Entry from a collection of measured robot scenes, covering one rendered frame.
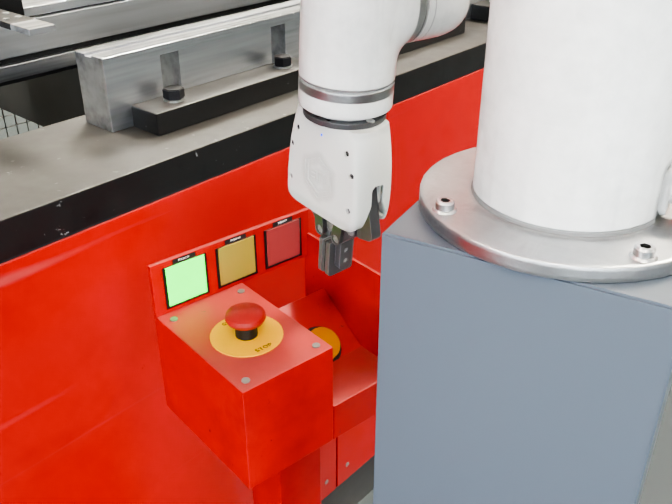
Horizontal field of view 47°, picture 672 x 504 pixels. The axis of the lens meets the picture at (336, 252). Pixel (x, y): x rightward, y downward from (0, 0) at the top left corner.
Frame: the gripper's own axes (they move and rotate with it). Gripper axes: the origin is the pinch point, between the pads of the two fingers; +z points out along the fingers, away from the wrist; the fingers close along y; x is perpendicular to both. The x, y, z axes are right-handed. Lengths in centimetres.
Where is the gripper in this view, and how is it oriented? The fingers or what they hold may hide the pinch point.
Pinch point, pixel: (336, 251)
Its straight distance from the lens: 77.4
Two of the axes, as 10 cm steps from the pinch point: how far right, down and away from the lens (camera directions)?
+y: 6.5, 4.5, -6.1
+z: -0.5, 8.3, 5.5
